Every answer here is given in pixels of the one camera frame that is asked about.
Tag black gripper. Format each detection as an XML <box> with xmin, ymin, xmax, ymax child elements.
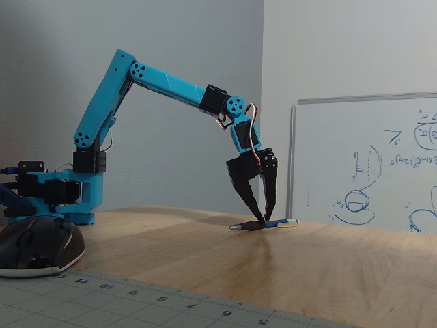
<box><xmin>225</xmin><ymin>147</ymin><xmax>279</xmax><ymax>224</ymax></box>

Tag blue and black ballpoint pen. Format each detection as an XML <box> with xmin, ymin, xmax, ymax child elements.
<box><xmin>228</xmin><ymin>218</ymin><xmax>300</xmax><ymax>232</ymax></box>

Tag whiteboard with blue drawings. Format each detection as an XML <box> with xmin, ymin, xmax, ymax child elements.
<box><xmin>285</xmin><ymin>91</ymin><xmax>437</xmax><ymax>234</ymax></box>

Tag grey cutting mat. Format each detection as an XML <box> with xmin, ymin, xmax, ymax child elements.
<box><xmin>0</xmin><ymin>268</ymin><xmax>359</xmax><ymax>328</ymax></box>

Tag black computer mouse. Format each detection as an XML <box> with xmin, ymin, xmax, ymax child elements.
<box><xmin>0</xmin><ymin>215</ymin><xmax>86</xmax><ymax>278</ymax></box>

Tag dark blue table clamp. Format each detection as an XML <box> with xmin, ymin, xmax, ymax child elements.
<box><xmin>0</xmin><ymin>182</ymin><xmax>37</xmax><ymax>219</ymax></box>

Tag white red wrist servo cable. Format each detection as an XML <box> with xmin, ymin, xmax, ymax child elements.
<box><xmin>244</xmin><ymin>102</ymin><xmax>262</xmax><ymax>165</ymax></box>

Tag red black shoulder servo cable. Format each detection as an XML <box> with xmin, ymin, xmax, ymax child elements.
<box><xmin>101</xmin><ymin>115</ymin><xmax>117</xmax><ymax>154</ymax></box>

